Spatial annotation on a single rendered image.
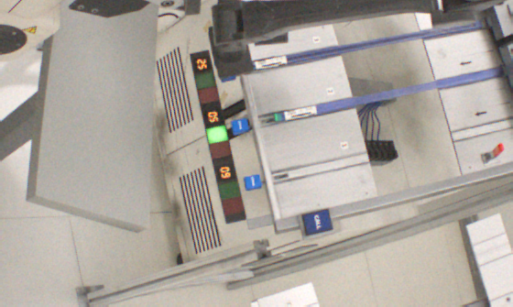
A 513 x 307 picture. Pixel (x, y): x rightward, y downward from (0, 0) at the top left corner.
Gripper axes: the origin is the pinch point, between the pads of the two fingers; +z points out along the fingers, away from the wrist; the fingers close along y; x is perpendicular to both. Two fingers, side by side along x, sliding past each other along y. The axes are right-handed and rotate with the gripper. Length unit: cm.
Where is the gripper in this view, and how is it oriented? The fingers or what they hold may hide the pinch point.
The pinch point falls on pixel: (231, 64)
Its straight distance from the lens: 152.9
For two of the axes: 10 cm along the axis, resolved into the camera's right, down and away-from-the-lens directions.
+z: -0.1, 2.4, 9.7
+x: -9.8, 2.0, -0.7
